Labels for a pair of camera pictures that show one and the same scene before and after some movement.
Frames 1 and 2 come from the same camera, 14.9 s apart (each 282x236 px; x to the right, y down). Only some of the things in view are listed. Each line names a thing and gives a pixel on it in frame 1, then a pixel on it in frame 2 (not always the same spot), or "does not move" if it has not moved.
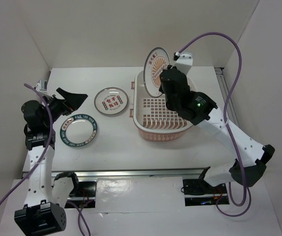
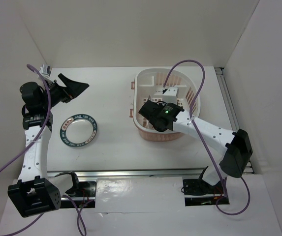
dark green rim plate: [78, 130] does not move
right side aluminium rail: [226, 91] does not move
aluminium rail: [141, 173] does not move
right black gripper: [160, 87] → [162, 104]
